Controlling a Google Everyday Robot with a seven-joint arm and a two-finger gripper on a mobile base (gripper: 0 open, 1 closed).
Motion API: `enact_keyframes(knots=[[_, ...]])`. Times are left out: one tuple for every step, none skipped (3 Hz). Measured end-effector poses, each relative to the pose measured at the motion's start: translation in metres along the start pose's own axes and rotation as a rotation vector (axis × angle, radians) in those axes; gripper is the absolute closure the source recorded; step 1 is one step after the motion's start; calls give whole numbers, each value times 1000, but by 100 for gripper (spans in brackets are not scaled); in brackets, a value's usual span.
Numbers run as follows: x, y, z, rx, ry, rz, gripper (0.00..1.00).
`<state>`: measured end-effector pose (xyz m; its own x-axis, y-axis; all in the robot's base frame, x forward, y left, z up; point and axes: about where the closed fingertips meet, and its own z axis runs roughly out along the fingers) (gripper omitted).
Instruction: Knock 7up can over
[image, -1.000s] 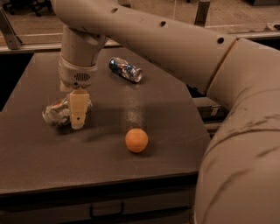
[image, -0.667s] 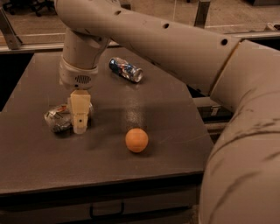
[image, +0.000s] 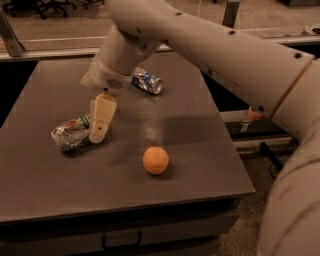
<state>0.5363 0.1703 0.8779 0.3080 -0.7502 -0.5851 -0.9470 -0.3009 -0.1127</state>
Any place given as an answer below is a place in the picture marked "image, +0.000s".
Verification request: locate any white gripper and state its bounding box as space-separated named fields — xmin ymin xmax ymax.
xmin=80 ymin=55 xmax=132 ymax=144

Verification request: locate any crushed silver 7up can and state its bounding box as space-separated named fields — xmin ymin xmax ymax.
xmin=51 ymin=114 xmax=90 ymax=152

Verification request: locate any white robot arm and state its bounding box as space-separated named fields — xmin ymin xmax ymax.
xmin=81 ymin=0 xmax=320 ymax=256

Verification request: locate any crushed blue pepsi can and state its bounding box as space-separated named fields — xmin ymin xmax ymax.
xmin=131 ymin=68 xmax=163 ymax=95

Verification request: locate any orange ball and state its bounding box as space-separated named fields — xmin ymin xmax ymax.
xmin=142 ymin=146 xmax=169 ymax=175

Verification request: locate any black office chair base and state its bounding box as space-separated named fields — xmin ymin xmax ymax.
xmin=2 ymin=0 xmax=106 ymax=19

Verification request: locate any orange tape roll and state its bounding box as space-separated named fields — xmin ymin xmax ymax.
xmin=247 ymin=107 xmax=264 ymax=120

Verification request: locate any black stand leg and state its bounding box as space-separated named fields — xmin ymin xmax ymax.
xmin=260 ymin=142 xmax=283 ymax=171

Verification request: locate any metal bracket left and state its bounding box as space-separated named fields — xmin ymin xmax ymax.
xmin=0 ymin=9 xmax=25 ymax=57

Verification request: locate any metal bracket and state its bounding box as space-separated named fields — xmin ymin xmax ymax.
xmin=0 ymin=9 xmax=25 ymax=57
xmin=222 ymin=0 xmax=240 ymax=28

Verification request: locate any black drawer handle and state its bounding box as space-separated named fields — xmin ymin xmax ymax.
xmin=101 ymin=231 xmax=142 ymax=252

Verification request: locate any metal bracket right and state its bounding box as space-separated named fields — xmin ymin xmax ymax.
xmin=222 ymin=0 xmax=240 ymax=28

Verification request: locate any black floor cable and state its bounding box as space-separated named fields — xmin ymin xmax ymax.
xmin=268 ymin=138 xmax=299 ymax=179

